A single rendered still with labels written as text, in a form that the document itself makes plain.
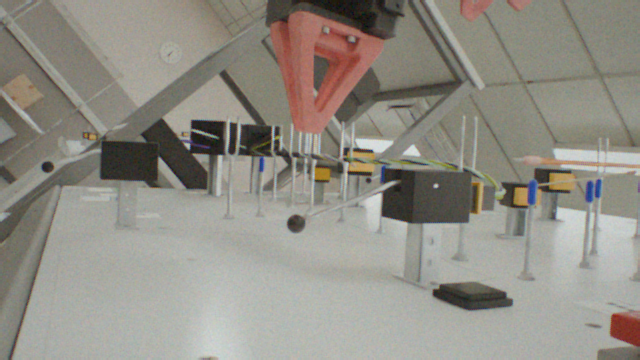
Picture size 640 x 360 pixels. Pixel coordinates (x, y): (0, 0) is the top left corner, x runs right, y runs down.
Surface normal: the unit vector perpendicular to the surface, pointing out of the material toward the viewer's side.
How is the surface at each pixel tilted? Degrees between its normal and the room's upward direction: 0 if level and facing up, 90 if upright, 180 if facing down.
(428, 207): 87
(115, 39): 90
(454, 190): 87
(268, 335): 48
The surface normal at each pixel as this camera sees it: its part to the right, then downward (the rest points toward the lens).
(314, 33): 0.35, 0.42
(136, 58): 0.40, 0.10
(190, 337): 0.05, -1.00
